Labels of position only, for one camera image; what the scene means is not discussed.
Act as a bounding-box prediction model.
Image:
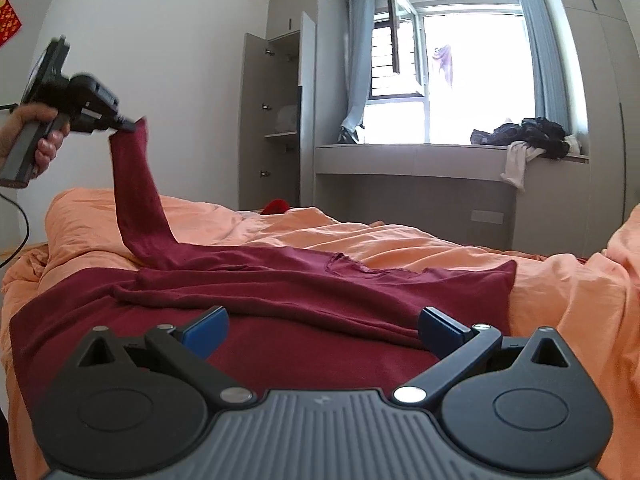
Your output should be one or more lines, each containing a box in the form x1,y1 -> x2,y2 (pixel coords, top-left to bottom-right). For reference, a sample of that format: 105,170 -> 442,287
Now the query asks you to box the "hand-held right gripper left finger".
75,306 -> 253,406

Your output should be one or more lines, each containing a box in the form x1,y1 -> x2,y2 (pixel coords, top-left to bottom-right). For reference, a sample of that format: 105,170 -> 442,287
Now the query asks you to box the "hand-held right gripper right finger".
393,307 -> 576,406

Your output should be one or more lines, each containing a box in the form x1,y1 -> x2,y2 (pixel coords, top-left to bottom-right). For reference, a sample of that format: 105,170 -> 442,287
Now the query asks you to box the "maroon long-sleeve shirt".
9,116 -> 518,411

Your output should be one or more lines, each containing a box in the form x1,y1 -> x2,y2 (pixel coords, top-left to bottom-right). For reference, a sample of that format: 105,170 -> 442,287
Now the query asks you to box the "pile of dark clothes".
470,116 -> 577,162

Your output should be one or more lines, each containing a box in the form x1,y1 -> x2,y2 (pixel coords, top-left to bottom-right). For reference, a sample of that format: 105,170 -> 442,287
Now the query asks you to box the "person's left hand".
0,102 -> 71,179

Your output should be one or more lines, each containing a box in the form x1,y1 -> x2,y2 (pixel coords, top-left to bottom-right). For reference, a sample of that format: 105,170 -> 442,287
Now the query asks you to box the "grey open wardrobe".
239,0 -> 351,212

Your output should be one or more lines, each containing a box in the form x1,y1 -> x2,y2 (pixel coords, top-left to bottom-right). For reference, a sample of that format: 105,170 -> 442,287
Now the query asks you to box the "orange duvet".
0,187 -> 640,480

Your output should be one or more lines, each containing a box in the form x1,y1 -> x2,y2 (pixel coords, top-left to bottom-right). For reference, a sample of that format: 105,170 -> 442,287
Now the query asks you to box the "grey window bench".
315,141 -> 592,252

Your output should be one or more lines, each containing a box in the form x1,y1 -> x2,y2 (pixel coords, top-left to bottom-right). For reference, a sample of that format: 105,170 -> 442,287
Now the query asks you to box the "white folded item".
272,104 -> 300,134

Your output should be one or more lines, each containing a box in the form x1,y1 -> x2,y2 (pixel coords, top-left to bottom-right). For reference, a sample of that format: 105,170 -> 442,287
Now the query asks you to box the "white cloth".
500,135 -> 582,192

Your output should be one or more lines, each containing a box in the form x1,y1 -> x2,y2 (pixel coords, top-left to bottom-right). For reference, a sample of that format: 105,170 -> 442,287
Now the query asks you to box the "blue-grey curtain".
340,0 -> 377,134
514,0 -> 577,132

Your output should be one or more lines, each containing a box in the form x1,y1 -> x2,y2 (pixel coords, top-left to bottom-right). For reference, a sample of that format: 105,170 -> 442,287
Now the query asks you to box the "purple hanging garment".
431,45 -> 456,89

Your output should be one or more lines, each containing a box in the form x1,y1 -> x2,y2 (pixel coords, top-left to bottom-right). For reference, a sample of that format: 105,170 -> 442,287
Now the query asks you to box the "window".
367,0 -> 532,144

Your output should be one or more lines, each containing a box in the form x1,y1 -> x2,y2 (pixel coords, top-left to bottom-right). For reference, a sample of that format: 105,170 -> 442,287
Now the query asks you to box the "grey tall wardrobe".
540,0 -> 640,261

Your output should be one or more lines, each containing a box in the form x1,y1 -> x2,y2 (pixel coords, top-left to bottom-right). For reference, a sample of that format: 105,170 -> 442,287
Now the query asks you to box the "red wall decoration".
0,0 -> 25,47

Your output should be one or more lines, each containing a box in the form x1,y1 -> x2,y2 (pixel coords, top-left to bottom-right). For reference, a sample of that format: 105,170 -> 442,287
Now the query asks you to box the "black cable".
0,192 -> 30,268

